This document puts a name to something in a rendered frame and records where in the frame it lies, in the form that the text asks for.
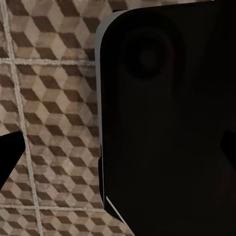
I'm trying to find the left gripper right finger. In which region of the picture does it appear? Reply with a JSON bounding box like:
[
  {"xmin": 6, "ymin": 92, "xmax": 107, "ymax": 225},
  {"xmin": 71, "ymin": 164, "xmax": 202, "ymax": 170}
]
[{"xmin": 220, "ymin": 131, "xmax": 236, "ymax": 170}]

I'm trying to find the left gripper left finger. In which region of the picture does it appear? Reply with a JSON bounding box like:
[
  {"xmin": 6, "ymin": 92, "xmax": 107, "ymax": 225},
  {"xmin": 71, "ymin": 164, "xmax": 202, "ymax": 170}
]
[{"xmin": 0, "ymin": 131, "xmax": 26, "ymax": 190}]

